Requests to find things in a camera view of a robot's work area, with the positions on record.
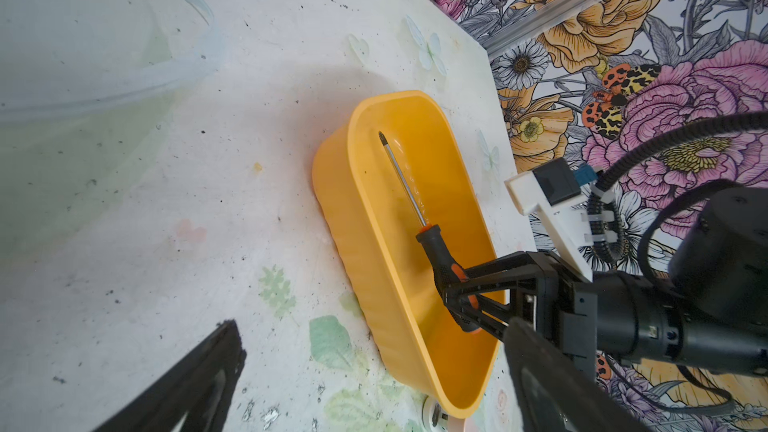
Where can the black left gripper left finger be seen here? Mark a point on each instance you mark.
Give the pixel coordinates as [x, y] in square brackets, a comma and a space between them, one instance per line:
[195, 394]

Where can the aluminium corner post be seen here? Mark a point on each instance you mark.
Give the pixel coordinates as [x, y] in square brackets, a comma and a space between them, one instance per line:
[570, 0]

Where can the small white round object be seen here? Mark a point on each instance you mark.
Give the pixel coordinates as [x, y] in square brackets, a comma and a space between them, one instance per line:
[434, 419]

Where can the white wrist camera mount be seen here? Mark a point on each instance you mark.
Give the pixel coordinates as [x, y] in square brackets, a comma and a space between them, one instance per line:
[555, 194]

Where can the black orange screwdriver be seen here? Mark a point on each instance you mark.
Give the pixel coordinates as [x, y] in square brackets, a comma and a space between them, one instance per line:
[441, 255]

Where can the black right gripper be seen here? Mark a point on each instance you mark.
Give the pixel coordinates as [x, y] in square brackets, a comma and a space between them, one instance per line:
[565, 305]

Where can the yellow plastic bin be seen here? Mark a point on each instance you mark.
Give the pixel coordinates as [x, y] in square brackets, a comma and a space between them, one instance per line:
[374, 228]

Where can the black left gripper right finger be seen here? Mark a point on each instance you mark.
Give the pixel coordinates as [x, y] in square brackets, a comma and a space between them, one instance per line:
[552, 394]

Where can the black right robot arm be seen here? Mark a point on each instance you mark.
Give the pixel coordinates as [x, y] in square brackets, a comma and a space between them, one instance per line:
[709, 313]

